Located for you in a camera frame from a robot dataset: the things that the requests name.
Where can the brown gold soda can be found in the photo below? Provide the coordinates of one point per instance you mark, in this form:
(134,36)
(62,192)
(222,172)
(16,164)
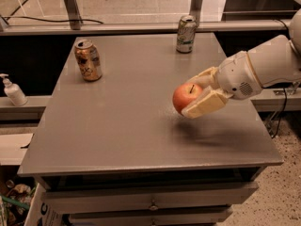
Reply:
(88,60)

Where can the green 7up can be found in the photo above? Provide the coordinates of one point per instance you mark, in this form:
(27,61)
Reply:
(186,34)

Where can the white pump bottle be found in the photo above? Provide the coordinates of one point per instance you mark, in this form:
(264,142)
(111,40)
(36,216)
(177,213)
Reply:
(13,91)

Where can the grey lower drawer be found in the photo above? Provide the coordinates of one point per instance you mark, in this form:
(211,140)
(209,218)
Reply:
(160,217)

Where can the metal railing frame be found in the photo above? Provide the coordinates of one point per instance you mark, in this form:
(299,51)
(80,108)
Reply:
(66,17)

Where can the grey drawer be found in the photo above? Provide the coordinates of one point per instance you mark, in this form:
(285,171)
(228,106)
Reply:
(149,198)
(160,217)

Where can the grey upper drawer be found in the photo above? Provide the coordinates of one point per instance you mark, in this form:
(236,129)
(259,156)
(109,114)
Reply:
(149,198)

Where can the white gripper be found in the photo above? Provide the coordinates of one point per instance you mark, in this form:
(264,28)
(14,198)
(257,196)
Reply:
(236,74)

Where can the white cardboard box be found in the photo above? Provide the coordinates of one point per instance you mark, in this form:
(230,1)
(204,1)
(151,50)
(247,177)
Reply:
(41,213)

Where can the red apple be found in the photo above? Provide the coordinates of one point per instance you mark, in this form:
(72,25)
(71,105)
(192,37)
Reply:
(184,95)

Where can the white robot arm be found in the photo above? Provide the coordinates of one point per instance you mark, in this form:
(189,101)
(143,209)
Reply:
(278,60)

